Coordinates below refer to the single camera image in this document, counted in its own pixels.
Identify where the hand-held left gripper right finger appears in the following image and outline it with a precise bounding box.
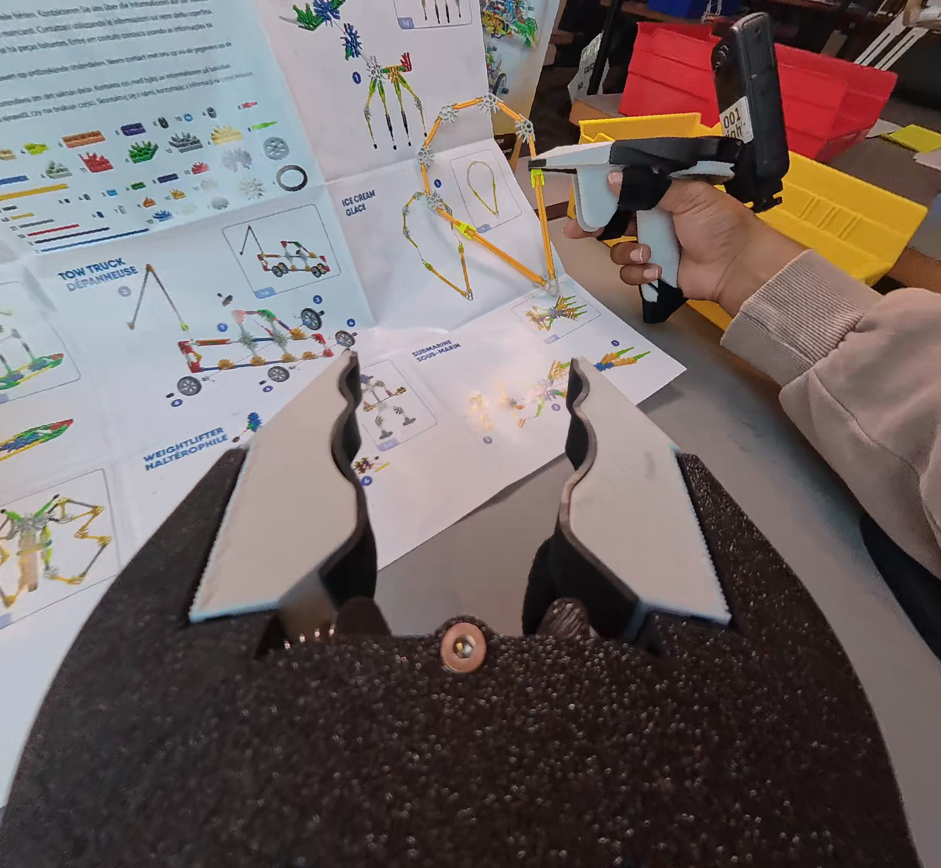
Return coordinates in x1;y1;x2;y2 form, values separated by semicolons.
524;359;732;644

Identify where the orange toy rod chain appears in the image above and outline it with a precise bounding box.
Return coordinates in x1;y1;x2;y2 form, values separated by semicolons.
400;94;567;303

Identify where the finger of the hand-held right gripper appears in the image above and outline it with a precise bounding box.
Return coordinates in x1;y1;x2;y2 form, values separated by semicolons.
530;138;626;175

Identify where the yellow paper note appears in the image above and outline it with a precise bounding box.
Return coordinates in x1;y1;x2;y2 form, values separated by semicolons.
883;123;941;155

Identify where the red plastic bin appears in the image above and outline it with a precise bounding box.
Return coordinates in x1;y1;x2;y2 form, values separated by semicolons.
621;24;898;161

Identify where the printed instruction sheet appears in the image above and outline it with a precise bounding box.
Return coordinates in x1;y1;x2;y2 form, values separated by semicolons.
0;0;686;798

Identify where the person's right hand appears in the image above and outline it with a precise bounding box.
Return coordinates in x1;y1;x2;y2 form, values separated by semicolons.
603;172;805;316

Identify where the blue plastic bin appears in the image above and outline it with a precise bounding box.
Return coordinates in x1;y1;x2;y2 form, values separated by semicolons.
647;0;751;20

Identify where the person's right forearm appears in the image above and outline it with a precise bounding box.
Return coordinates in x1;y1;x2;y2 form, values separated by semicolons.
721;248;941;578

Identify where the grey desk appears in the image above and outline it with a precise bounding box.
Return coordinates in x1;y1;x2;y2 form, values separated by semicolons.
375;97;941;868

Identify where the yellow plastic bin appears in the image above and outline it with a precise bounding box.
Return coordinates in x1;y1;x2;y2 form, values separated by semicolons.
578;112;930;333

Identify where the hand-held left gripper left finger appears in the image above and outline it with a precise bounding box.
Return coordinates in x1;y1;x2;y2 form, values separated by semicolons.
189;354;377;624

